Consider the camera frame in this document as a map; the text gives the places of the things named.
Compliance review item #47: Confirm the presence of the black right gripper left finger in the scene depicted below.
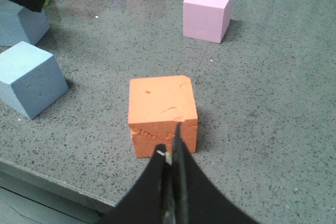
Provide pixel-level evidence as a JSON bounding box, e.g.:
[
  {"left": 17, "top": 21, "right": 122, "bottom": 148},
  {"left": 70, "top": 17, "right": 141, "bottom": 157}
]
[{"left": 101, "top": 144, "right": 166, "bottom": 223}]

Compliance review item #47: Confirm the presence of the damaged orange foam cube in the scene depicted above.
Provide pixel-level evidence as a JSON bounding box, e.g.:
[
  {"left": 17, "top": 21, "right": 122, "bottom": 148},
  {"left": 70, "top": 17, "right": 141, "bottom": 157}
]
[{"left": 128, "top": 75, "right": 198, "bottom": 158}]

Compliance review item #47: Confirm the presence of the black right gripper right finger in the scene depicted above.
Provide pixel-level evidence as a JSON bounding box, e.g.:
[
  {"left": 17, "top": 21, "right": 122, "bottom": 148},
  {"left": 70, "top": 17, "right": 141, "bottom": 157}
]
[{"left": 172, "top": 123, "right": 256, "bottom": 223}]

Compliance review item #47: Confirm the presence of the blue foam cube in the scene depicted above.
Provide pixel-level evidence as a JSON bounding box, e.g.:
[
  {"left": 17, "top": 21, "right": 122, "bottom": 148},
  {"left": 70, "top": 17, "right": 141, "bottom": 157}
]
[
  {"left": 1, "top": 41, "right": 68, "bottom": 119},
  {"left": 1, "top": 0, "right": 50, "bottom": 46}
]

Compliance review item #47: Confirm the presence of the pink foam cube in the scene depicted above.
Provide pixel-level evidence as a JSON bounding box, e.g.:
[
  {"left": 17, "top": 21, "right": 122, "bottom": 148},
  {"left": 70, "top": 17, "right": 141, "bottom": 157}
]
[{"left": 183, "top": 0, "right": 234, "bottom": 44}]

